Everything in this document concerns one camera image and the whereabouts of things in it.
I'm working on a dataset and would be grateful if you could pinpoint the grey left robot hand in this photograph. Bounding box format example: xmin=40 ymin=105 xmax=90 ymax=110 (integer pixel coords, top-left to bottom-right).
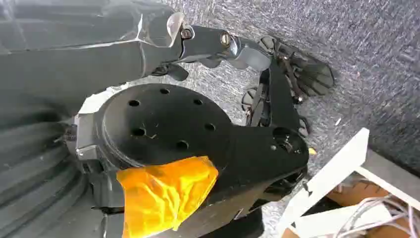
xmin=0 ymin=0 xmax=310 ymax=238

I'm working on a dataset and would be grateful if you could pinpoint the grey cable bundle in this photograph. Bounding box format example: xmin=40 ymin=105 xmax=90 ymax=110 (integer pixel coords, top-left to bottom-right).
xmin=333 ymin=195 xmax=420 ymax=238

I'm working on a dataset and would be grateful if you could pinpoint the brown cardboard under desk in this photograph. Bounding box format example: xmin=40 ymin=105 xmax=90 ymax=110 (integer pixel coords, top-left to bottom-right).
xmin=282 ymin=179 xmax=411 ymax=238

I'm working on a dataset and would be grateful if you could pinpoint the white desk frame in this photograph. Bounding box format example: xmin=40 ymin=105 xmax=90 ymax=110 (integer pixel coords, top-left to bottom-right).
xmin=275 ymin=128 xmax=420 ymax=238

